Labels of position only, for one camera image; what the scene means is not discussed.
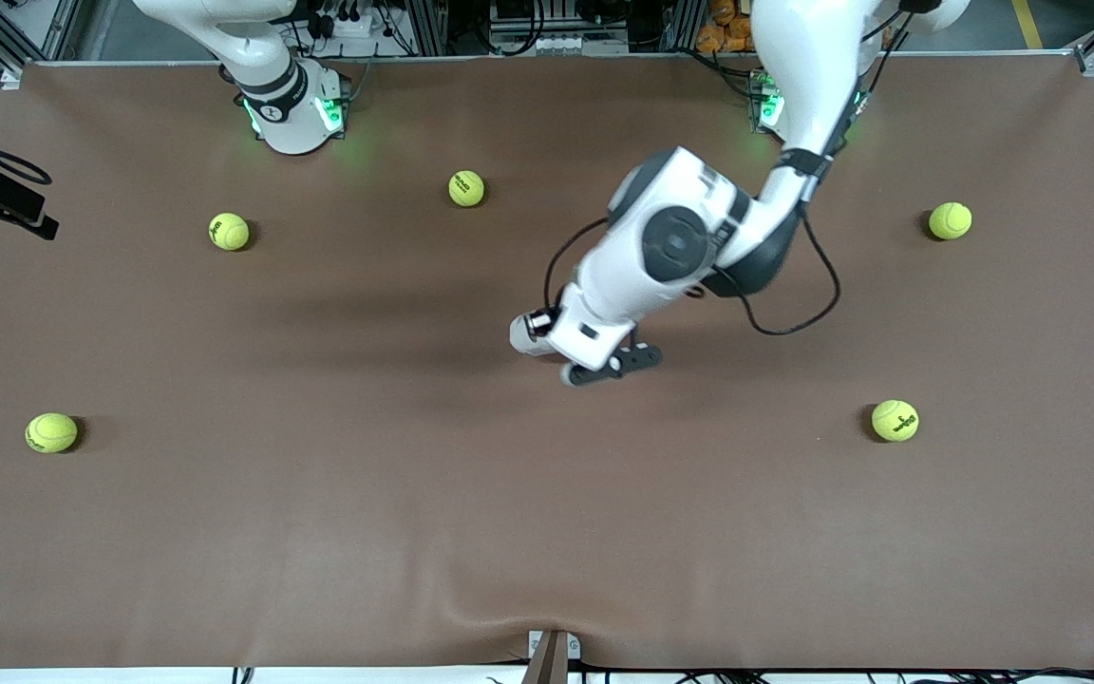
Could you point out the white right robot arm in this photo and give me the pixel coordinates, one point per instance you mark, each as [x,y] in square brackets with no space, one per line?
[286,114]

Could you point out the yellow tennis ball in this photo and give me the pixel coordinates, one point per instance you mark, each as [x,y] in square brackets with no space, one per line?
[229,231]
[895,420]
[466,188]
[950,220]
[51,432]

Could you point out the brown table mat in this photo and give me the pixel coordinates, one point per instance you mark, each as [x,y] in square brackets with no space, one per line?
[547,494]

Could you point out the white connector row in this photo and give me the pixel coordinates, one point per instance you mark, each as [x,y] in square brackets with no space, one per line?
[556,44]

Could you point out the pile of orange objects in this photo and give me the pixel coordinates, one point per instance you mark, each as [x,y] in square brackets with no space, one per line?
[723,28]

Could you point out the white power strip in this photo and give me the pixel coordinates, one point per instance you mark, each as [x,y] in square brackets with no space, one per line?
[357,27]

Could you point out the grey metal mount bracket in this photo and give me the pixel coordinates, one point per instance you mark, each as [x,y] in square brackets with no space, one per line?
[552,651]

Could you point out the aluminium frame post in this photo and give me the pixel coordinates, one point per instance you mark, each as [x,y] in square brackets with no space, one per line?
[426,27]

